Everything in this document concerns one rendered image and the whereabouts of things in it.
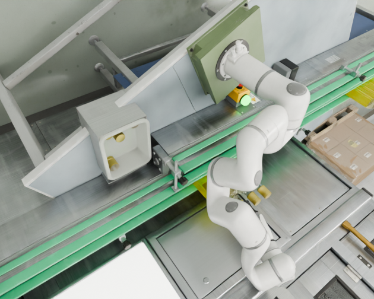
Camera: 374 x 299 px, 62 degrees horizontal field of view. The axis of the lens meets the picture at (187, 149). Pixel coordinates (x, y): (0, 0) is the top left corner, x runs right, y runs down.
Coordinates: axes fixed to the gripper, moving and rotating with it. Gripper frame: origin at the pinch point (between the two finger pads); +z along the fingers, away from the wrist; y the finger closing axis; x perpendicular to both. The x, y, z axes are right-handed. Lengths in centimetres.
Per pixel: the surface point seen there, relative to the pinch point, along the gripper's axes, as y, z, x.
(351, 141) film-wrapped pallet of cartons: -232, 153, -317
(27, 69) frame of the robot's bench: 21, 81, 66
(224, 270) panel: -12.6, -14.5, 13.4
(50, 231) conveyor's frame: 5, 11, 67
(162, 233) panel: -12.2, 6.6, 30.2
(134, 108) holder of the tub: 33, 30, 32
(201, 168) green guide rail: 6.4, 18.6, 10.6
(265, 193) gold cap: 1.5, 2.8, -10.2
